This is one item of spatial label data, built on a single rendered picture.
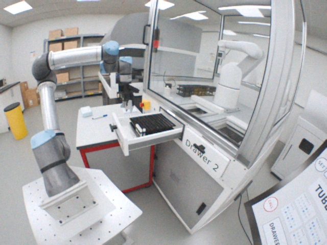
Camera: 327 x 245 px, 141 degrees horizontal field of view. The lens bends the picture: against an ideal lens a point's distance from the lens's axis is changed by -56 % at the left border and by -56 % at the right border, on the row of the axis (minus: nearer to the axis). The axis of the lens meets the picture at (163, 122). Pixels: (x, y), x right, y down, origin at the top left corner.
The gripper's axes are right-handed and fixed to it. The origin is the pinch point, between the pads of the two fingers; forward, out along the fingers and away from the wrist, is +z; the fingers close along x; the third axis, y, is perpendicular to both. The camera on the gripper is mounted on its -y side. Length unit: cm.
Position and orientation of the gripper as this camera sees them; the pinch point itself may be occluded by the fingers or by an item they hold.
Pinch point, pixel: (129, 109)
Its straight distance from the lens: 91.5
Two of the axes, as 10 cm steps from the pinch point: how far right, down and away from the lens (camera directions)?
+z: -0.6, 8.9, 4.6
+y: -4.8, 3.8, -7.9
